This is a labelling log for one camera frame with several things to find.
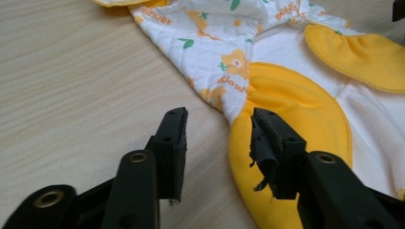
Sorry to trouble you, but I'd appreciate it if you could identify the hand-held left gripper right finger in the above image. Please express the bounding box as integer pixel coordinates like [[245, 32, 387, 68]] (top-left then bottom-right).
[[248, 107, 308, 200]]

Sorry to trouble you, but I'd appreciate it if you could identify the white yellow floral baby garment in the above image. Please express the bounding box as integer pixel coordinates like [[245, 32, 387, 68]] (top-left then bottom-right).
[[92, 0, 405, 229]]

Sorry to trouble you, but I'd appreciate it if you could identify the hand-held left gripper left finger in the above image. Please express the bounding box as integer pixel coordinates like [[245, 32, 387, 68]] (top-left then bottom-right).
[[144, 106, 189, 203]]

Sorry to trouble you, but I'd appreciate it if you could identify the dark object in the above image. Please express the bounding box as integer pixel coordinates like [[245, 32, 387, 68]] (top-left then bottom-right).
[[392, 0, 405, 23]]

